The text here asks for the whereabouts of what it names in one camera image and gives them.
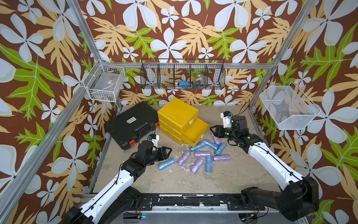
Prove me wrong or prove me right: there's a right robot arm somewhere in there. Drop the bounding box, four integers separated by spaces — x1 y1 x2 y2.
210 111 319 221

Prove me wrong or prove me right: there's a blue trash bag roll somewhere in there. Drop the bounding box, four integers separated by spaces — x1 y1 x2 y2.
214 143 226 155
202 140 219 150
190 141 206 152
158 157 175 170
205 156 213 173

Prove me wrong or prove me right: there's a black tool case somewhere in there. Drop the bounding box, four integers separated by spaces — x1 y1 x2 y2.
104 102 159 150

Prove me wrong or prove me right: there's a blue object in basket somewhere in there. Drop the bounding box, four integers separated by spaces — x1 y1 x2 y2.
180 81 190 88

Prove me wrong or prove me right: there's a white mesh basket right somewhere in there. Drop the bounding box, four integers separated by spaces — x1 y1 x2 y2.
259 82 321 130

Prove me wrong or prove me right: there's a clear jar in basket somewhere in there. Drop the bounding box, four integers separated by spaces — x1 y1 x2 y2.
193 74 205 87

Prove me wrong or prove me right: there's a yellow drawer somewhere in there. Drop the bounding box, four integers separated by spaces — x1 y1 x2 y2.
182 119 209 147

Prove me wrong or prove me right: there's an aluminium frame post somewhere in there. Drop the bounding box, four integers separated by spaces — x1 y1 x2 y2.
249 0 316 108

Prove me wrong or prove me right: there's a purple trash bag roll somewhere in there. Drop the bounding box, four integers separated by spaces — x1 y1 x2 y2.
194 151 211 157
191 158 204 174
213 155 231 161
177 151 191 167
211 134 221 145

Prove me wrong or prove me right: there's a white wire basket left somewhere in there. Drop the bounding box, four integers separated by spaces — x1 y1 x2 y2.
84 60 125 103

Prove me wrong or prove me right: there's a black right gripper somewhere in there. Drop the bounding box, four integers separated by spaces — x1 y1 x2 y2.
209 124 239 142

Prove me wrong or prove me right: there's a black wire basket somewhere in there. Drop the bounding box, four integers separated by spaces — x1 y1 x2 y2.
139 58 226 90

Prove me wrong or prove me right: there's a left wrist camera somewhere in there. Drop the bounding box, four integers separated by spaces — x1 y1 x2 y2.
148 134 159 147

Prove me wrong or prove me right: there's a yellow plastic drawer cabinet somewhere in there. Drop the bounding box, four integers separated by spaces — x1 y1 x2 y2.
158 98 199 147

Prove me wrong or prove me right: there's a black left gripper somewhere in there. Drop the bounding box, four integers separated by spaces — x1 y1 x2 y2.
144 146 172 167

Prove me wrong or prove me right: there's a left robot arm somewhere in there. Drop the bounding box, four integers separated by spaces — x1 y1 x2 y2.
64 140 172 224

